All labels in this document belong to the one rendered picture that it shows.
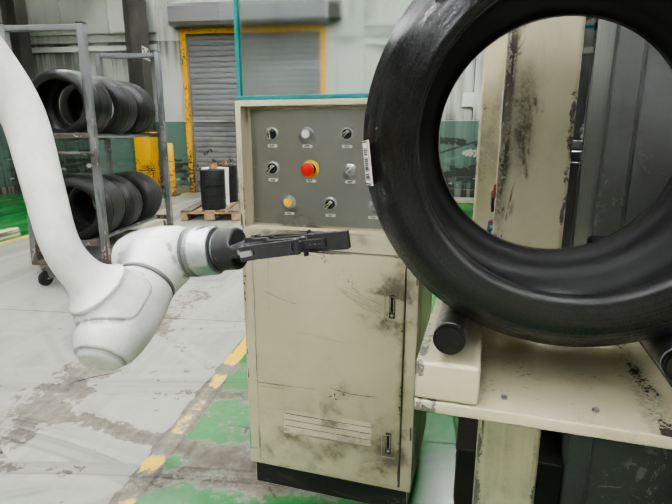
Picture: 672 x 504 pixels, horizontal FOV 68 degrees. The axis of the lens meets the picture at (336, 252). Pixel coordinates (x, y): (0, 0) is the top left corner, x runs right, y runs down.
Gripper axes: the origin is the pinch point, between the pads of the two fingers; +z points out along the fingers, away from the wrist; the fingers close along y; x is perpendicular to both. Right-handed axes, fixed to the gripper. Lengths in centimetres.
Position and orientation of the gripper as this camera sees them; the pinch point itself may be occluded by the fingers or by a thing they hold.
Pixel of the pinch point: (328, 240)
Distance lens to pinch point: 81.9
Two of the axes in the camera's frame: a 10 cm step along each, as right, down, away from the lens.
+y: 2.9, -2.2, 9.3
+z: 9.5, -0.7, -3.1
